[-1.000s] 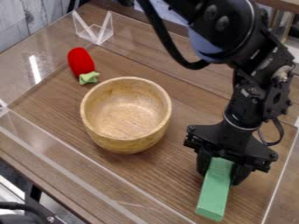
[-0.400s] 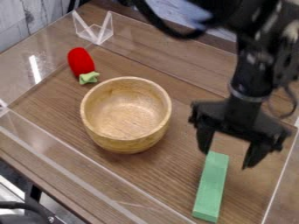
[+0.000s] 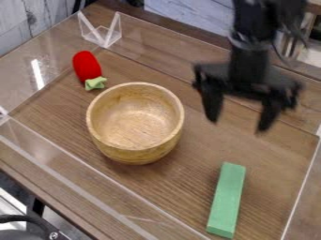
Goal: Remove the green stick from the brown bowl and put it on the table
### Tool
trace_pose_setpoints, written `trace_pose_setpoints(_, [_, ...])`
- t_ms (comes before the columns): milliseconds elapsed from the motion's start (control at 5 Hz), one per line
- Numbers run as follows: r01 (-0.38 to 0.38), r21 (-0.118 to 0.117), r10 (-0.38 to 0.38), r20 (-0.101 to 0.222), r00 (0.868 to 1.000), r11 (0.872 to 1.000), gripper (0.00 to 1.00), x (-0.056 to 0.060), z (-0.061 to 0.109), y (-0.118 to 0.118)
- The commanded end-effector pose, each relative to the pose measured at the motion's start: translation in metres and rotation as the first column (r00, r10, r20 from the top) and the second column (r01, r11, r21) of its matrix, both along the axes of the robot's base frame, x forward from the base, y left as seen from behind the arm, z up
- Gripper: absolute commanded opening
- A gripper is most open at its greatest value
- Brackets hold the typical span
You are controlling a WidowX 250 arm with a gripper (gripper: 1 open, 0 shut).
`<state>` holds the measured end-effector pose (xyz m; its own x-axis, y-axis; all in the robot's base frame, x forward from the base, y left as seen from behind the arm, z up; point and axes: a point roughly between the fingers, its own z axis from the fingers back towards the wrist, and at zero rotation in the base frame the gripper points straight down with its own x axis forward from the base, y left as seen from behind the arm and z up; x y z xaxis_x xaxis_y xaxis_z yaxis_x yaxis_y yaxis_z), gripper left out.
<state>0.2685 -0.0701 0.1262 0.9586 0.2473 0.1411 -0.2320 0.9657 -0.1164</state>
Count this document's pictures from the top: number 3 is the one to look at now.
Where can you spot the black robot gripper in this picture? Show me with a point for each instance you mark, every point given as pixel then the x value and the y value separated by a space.
pixel 247 77

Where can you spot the green foam block stick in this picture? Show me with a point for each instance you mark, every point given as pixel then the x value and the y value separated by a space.
pixel 227 200

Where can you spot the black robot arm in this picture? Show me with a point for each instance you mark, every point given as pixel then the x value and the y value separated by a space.
pixel 256 23

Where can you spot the brown wooden bowl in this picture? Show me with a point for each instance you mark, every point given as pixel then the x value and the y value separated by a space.
pixel 136 122

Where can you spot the wooden chair in background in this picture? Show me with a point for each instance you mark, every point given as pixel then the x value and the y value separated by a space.
pixel 307 34

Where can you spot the red plush strawberry toy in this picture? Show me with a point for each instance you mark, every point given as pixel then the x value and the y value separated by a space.
pixel 89 70

